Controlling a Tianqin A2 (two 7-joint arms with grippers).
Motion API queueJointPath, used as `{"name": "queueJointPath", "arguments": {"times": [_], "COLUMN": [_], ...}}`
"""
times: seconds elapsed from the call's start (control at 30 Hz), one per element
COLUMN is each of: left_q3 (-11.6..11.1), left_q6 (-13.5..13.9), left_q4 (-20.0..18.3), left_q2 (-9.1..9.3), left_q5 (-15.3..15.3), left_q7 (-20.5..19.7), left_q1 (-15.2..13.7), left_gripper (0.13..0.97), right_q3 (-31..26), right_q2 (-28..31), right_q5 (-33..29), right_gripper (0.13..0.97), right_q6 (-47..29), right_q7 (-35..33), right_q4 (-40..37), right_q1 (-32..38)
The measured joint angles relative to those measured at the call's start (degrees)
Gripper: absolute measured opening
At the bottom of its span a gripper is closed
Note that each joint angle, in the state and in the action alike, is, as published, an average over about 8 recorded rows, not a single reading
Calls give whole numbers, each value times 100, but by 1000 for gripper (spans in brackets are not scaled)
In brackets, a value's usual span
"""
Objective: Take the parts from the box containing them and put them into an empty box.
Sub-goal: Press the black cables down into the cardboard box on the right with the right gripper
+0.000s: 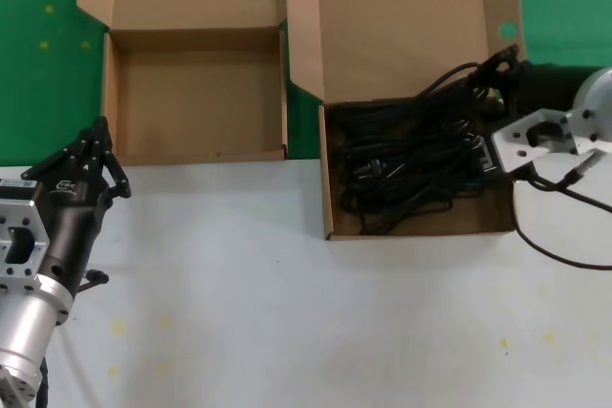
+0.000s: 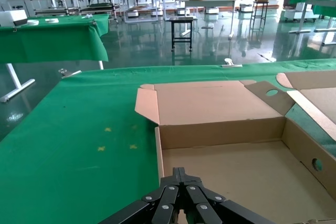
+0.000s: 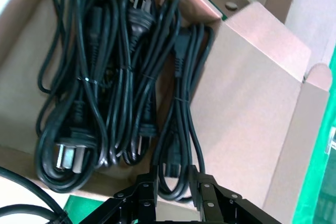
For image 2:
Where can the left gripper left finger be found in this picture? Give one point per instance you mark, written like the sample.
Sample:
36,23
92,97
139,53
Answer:
162,200

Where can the green topped white table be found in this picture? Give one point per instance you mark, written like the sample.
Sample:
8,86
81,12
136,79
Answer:
325,10

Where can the tall black stool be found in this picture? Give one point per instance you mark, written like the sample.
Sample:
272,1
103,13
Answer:
261,1

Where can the green covered background table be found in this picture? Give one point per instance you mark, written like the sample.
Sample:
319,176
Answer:
52,43

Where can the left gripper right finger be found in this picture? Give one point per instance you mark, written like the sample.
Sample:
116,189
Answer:
199,200

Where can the grey work table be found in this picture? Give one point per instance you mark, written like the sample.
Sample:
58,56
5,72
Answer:
210,2

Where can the white round plate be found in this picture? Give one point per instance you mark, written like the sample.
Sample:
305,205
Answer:
51,20
33,22

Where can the wide brown cardboard box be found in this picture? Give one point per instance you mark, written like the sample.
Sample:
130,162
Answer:
236,163

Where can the metal tablecloth clip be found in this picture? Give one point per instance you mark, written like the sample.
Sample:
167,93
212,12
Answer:
64,72
228,61

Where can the metal pipe rack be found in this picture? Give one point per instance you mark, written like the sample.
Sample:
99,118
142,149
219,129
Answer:
52,12

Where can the white box device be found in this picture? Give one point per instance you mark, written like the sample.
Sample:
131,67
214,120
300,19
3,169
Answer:
13,18

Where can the low black stool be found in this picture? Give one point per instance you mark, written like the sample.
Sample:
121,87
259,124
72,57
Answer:
182,19

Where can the green tablecloth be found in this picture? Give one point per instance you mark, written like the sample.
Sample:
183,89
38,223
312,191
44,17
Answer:
65,142

